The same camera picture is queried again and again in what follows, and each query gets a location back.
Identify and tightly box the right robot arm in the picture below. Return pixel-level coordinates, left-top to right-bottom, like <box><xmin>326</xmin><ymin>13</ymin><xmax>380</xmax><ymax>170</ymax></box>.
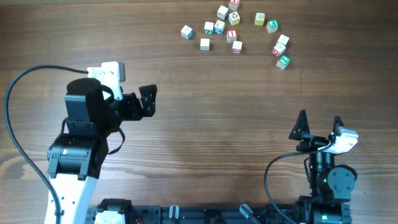
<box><xmin>289</xmin><ymin>110</ymin><xmax>359</xmax><ymax>223</ymax></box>

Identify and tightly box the wooden block red bottom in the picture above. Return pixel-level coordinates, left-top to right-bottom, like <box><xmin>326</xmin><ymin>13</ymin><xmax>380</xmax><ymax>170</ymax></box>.
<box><xmin>232</xmin><ymin>40</ymin><xmax>243</xmax><ymax>54</ymax></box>

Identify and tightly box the wooden block yellow picture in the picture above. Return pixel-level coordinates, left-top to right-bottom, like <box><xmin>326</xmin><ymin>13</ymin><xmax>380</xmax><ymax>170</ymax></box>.
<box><xmin>228</xmin><ymin>12</ymin><xmax>240</xmax><ymax>26</ymax></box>

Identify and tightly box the wooden block red letter I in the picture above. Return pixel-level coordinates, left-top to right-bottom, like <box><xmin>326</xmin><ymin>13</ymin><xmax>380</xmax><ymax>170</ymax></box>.
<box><xmin>226</xmin><ymin>30</ymin><xmax>237</xmax><ymax>43</ymax></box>

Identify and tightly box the black right camera cable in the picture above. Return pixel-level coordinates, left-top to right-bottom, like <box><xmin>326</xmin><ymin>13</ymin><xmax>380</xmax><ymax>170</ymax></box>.
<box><xmin>263</xmin><ymin>141</ymin><xmax>335</xmax><ymax>224</ymax></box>

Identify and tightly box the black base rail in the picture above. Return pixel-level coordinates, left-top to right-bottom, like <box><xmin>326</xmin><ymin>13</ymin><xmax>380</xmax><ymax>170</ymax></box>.
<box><xmin>85</xmin><ymin>203</ymin><xmax>352</xmax><ymax>224</ymax></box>

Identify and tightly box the wooden block blue picture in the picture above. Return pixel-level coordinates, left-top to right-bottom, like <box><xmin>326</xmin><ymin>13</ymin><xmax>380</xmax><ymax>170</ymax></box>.
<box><xmin>213</xmin><ymin>20</ymin><xmax>225</xmax><ymax>34</ymax></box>

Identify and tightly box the wooden block green Z side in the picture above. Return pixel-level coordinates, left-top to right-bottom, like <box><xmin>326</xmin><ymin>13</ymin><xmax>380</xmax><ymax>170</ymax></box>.
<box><xmin>204</xmin><ymin>22</ymin><xmax>214</xmax><ymax>35</ymax></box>

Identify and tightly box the black left camera cable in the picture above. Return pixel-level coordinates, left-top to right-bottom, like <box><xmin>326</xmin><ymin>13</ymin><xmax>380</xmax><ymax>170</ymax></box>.
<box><xmin>4</xmin><ymin>65</ymin><xmax>89</xmax><ymax>224</ymax></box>

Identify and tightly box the wooden block red letter X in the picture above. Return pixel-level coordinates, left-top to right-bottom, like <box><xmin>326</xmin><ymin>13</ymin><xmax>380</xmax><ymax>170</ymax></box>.
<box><xmin>228</xmin><ymin>0</ymin><xmax>240</xmax><ymax>11</ymax></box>

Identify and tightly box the plain pale wooden block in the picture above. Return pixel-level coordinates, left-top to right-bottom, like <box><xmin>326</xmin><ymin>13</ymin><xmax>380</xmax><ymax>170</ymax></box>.
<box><xmin>277</xmin><ymin>34</ymin><xmax>289</xmax><ymax>46</ymax></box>

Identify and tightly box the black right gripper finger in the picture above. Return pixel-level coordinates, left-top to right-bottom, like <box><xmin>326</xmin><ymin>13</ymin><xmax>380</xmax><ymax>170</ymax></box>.
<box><xmin>332</xmin><ymin>116</ymin><xmax>344</xmax><ymax>134</ymax></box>
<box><xmin>289</xmin><ymin>110</ymin><xmax>310</xmax><ymax>139</ymax></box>

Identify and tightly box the wooden block green letter Z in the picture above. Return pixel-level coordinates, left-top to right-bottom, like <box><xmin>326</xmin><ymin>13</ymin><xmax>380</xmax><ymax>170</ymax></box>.
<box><xmin>276</xmin><ymin>55</ymin><xmax>290</xmax><ymax>70</ymax></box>

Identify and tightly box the wooden block red letter side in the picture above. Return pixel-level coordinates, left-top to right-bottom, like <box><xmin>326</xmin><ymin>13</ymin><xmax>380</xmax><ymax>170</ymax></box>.
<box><xmin>272</xmin><ymin>43</ymin><xmax>286</xmax><ymax>57</ymax></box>

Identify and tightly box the wooden block blue side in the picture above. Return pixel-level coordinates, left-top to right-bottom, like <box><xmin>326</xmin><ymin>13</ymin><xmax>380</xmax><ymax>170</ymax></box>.
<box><xmin>181</xmin><ymin>25</ymin><xmax>193</xmax><ymax>40</ymax></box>

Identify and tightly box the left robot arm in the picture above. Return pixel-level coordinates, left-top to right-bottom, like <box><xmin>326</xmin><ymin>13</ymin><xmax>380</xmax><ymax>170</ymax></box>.
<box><xmin>45</xmin><ymin>78</ymin><xmax>157</xmax><ymax>223</ymax></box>

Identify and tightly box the black camera cable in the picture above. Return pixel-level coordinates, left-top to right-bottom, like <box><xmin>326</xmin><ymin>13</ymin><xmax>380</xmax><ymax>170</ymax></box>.
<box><xmin>263</xmin><ymin>141</ymin><xmax>335</xmax><ymax>224</ymax></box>
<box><xmin>4</xmin><ymin>65</ymin><xmax>89</xmax><ymax>224</ymax></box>

